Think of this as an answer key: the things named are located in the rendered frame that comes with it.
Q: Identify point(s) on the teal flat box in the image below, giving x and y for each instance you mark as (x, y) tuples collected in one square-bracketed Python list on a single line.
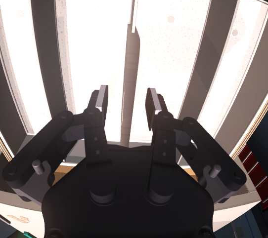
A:
[(26, 234)]

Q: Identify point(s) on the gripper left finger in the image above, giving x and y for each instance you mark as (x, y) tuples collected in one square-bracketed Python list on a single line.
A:
[(95, 137)]

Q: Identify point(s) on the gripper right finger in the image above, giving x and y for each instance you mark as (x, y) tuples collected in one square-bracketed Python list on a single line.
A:
[(164, 137)]

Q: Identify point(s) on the red drawer cabinet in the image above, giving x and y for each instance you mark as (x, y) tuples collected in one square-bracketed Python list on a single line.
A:
[(252, 165)]

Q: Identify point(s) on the white cutlery insert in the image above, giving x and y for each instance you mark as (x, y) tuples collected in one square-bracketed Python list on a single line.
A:
[(167, 58)]

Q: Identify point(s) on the white base unit wooden top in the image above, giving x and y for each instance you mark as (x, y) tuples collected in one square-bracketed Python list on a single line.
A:
[(16, 206)]

